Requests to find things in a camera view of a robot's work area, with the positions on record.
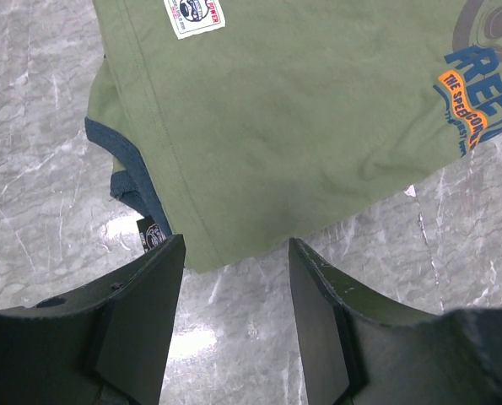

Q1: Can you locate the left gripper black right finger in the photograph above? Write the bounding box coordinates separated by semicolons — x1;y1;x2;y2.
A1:
289;239;502;404

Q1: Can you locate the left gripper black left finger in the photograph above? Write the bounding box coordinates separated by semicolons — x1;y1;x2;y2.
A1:
0;235;186;404

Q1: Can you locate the folded green t-shirt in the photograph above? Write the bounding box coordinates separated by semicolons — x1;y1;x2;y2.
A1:
85;1;502;272

